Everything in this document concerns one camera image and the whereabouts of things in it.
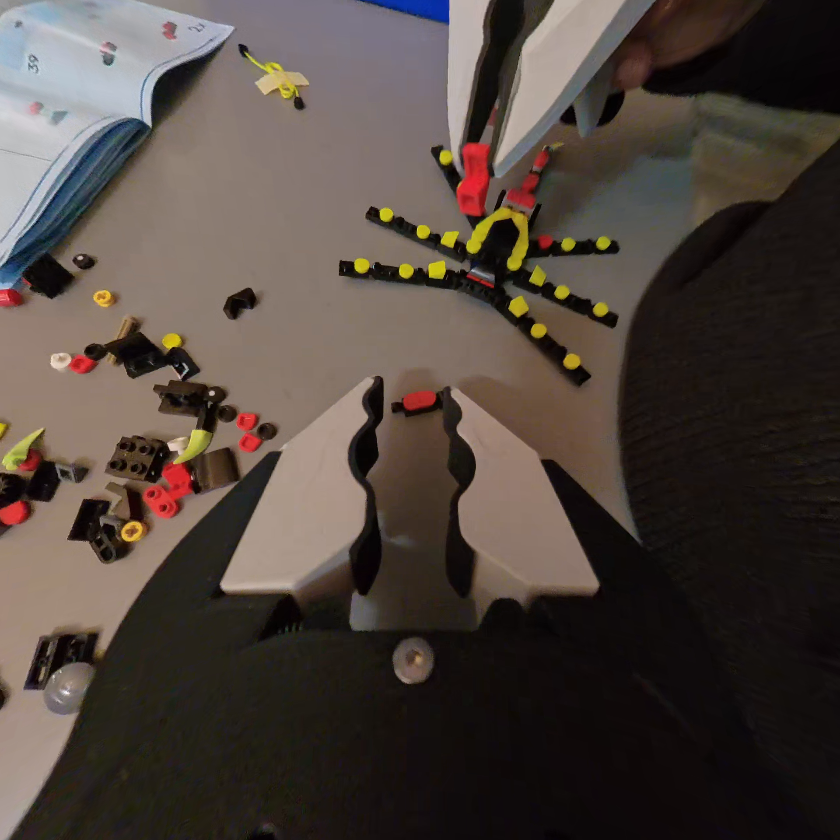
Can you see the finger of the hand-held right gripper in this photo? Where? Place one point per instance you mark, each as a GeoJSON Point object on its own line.
{"type": "Point", "coordinates": [459, 65]}
{"type": "Point", "coordinates": [571, 52]}

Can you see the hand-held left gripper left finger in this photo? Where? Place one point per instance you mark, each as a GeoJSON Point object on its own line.
{"type": "Point", "coordinates": [302, 525]}

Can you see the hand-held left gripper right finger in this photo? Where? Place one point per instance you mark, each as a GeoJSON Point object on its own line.
{"type": "Point", "coordinates": [525, 525]}

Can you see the red lego brick assembly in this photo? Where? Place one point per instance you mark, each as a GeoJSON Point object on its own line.
{"type": "Point", "coordinates": [474, 187]}

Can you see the black and red lego assembly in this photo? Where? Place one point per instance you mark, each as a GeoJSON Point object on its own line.
{"type": "Point", "coordinates": [420, 401]}

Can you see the black and yellow lego spider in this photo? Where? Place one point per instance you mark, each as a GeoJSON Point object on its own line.
{"type": "Point", "coordinates": [499, 243]}

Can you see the person's right forearm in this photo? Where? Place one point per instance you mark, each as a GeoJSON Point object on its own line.
{"type": "Point", "coordinates": [774, 59]}

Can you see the pile of loose lego parts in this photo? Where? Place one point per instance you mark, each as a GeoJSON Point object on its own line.
{"type": "Point", "coordinates": [138, 453]}

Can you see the black angled lego piece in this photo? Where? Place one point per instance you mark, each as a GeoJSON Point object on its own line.
{"type": "Point", "coordinates": [237, 305]}

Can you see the lego instruction booklet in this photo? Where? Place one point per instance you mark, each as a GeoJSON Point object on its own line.
{"type": "Point", "coordinates": [72, 85]}

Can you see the person's right hand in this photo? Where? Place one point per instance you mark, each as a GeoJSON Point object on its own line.
{"type": "Point", "coordinates": [689, 33]}

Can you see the blue plastic bin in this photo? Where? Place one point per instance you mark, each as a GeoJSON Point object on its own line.
{"type": "Point", "coordinates": [420, 8]}

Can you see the pale yellow tape strip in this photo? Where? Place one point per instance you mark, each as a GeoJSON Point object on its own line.
{"type": "Point", "coordinates": [298, 80]}

